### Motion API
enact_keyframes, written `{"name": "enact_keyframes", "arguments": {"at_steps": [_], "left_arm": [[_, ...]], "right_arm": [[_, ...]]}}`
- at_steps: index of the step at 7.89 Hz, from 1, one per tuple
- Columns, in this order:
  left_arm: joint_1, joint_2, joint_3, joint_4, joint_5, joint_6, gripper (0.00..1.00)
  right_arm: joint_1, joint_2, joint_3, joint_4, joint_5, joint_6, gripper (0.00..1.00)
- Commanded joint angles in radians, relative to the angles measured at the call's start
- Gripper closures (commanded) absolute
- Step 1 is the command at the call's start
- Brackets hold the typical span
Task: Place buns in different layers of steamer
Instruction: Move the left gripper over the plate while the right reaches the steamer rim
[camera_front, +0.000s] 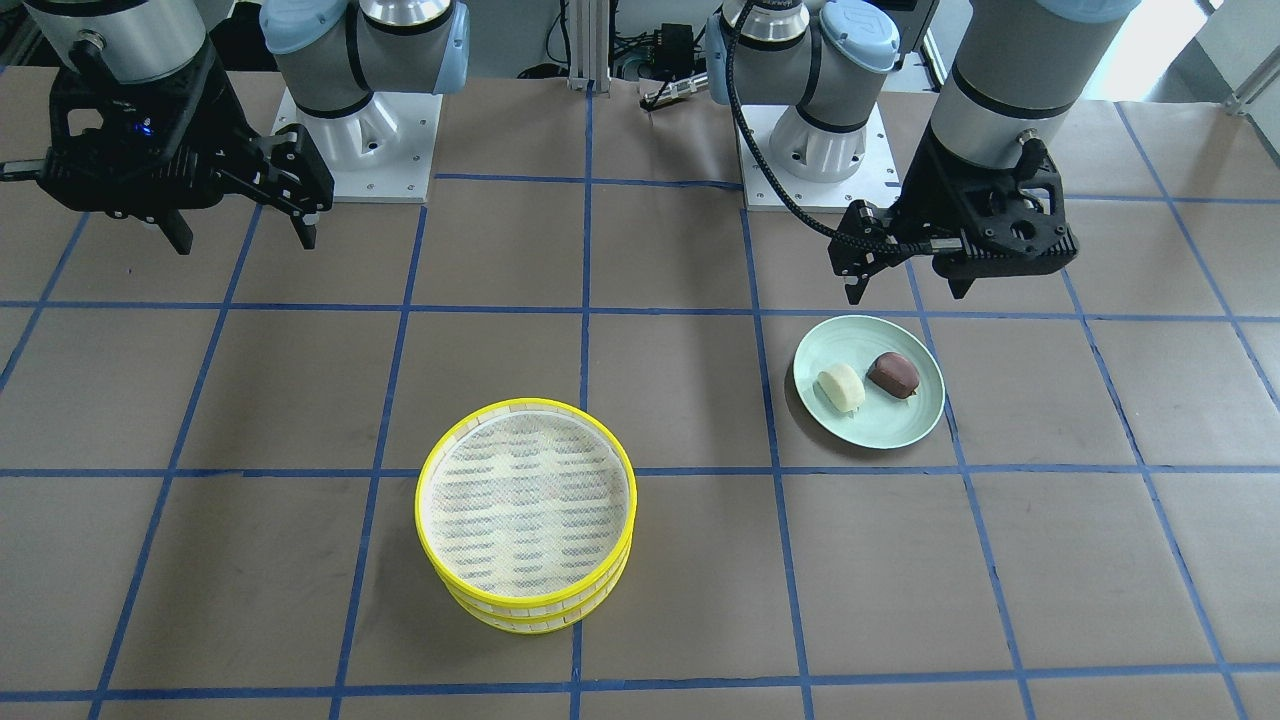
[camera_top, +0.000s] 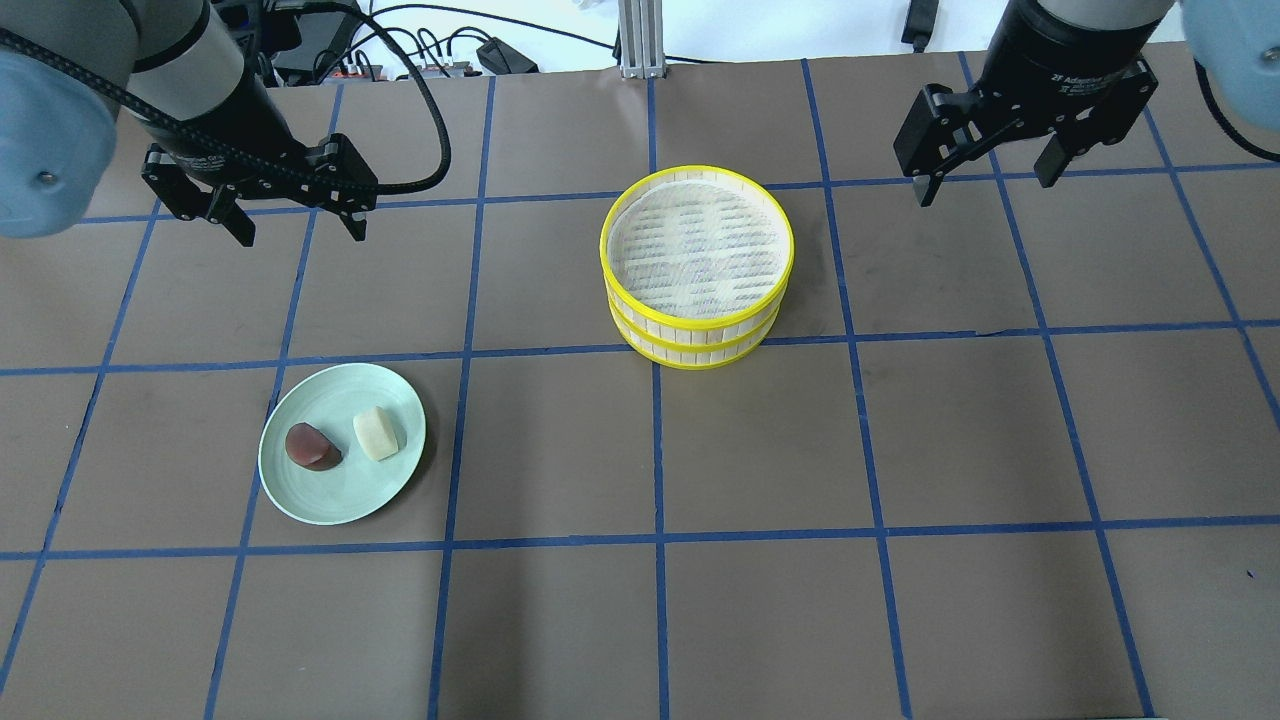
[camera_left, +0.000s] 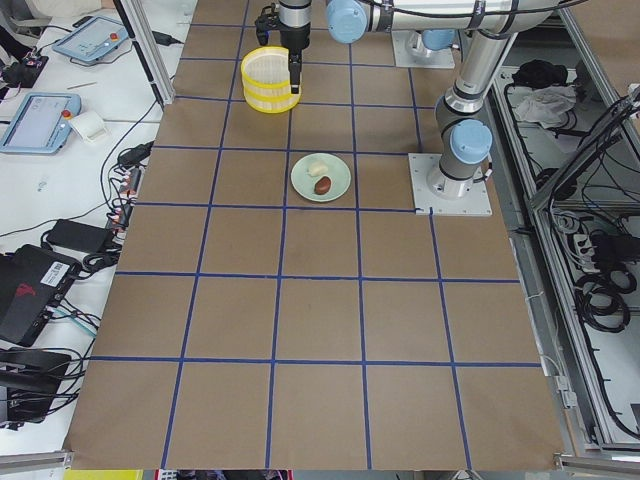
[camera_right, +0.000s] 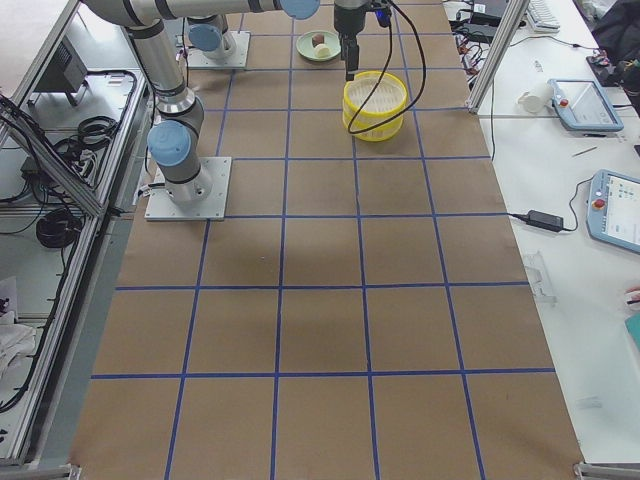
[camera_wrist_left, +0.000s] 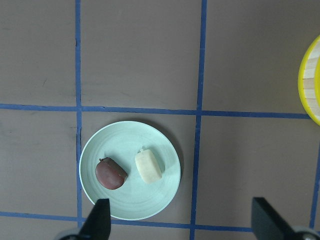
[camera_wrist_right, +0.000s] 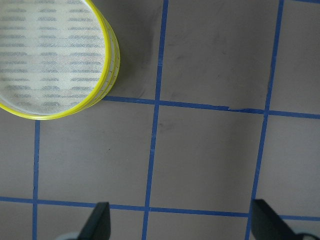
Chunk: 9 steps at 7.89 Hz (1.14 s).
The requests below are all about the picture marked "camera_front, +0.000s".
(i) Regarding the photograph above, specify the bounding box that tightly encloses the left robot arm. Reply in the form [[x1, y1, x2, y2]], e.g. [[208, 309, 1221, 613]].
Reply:
[[705, 1, 1135, 305]]

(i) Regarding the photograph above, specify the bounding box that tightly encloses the silver connector plug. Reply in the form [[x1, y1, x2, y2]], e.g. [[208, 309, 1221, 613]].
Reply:
[[639, 73, 709, 111]]

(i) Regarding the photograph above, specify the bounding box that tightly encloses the yellow steamer layer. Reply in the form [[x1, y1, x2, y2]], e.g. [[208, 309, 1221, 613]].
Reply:
[[442, 544, 631, 635], [413, 398, 637, 606]]

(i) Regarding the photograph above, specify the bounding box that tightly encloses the brown steamed bun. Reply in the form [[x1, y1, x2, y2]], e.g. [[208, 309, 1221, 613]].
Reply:
[[867, 351, 922, 400]]

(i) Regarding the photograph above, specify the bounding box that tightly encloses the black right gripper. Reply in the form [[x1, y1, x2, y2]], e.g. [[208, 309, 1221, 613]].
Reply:
[[3, 40, 335, 255]]

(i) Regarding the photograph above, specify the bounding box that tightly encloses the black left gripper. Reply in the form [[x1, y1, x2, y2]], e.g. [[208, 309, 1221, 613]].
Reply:
[[828, 128, 1080, 306]]

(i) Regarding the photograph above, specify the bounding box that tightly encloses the black power adapter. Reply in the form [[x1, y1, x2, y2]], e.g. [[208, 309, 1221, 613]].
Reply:
[[650, 23, 695, 78]]

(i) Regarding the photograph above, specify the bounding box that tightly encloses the light green plate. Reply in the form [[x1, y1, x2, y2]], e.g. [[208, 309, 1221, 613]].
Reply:
[[791, 315, 946, 450]]

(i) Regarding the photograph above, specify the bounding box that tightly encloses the white steamed bun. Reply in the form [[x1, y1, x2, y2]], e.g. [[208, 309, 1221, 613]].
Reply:
[[815, 363, 867, 414]]

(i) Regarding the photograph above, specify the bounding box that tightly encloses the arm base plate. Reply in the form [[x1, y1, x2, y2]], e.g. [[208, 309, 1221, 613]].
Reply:
[[273, 90, 443, 205], [742, 105, 901, 214]]

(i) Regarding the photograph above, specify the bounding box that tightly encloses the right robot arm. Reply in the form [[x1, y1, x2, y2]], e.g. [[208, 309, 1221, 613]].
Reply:
[[3, 1, 470, 255]]

